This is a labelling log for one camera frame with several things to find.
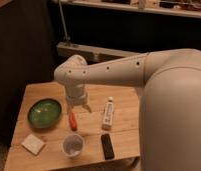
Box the black rectangular remote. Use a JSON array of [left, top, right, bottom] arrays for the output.
[[101, 134, 115, 160]]

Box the wooden shelf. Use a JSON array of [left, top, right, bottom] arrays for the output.
[[50, 0, 201, 20]]

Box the green bowl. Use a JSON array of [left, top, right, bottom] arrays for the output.
[[27, 98, 62, 129]]

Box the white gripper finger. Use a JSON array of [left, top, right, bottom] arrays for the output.
[[66, 104, 73, 114], [82, 104, 92, 113]]

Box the metal pole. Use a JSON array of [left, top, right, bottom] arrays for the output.
[[58, 0, 70, 44]]

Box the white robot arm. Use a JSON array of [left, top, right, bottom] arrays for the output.
[[54, 49, 201, 171]]

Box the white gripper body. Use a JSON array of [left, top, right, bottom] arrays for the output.
[[65, 84, 87, 106]]

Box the small wooden table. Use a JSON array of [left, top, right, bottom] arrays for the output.
[[5, 82, 140, 171]]

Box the grey metal rail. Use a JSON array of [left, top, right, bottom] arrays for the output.
[[56, 41, 142, 64]]

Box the white tube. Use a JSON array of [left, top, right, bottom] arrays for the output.
[[102, 97, 114, 130]]

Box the white square sponge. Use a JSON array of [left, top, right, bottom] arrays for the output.
[[21, 134, 45, 155]]

